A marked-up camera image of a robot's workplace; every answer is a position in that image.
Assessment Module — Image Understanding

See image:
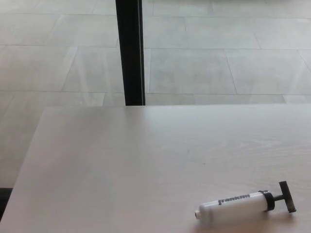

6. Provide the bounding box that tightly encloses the white Franklin hand air pump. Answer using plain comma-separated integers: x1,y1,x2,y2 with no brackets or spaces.
194,181,297,220

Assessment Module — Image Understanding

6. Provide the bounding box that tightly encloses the black vertical metal post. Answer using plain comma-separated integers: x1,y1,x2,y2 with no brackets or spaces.
115,0,146,106

